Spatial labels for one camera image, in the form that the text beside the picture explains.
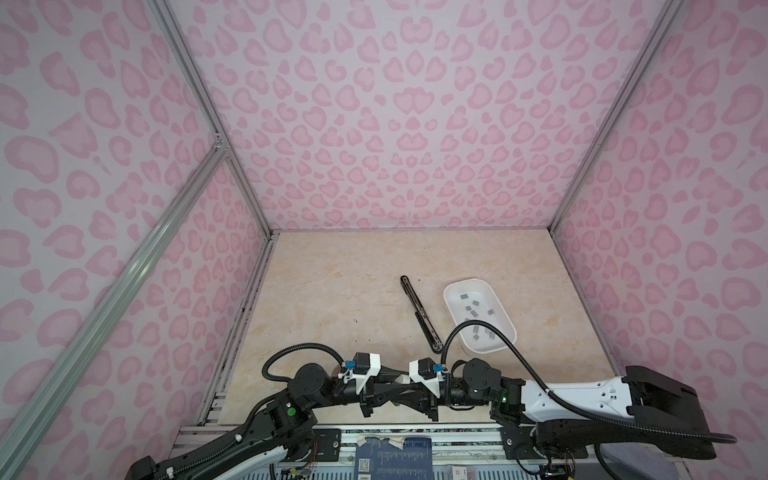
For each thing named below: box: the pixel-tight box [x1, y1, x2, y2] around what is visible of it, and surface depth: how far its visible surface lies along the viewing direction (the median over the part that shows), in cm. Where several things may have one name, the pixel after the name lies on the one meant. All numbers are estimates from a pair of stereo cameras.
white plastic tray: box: [443, 278, 517, 355], surface depth 99 cm
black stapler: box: [400, 275, 444, 354], surface depth 97 cm
